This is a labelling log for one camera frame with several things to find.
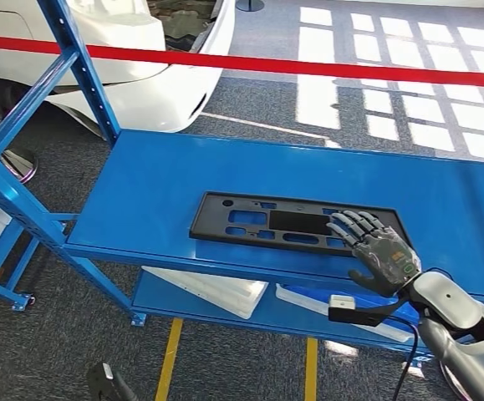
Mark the large blue metal shelf rack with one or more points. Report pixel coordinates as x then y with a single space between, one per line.
162 193

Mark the chrome stanchion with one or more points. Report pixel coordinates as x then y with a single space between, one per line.
18 166

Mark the red barrier belt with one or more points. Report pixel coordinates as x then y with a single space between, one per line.
266 64

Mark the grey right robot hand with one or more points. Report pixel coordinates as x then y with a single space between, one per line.
383 257

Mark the black plastic plate holder panel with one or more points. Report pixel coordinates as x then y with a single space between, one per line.
212 227

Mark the dark left robot hand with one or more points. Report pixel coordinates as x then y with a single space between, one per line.
109 384

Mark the black round stand base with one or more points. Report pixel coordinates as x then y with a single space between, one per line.
250 4

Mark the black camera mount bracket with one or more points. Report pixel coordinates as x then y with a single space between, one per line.
358 316

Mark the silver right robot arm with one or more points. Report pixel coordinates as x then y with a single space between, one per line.
446 293

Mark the large white foam tray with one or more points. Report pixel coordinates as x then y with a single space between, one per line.
210 290

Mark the white car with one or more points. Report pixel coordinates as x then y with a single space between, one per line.
141 94

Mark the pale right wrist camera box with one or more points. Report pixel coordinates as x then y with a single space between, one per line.
342 302

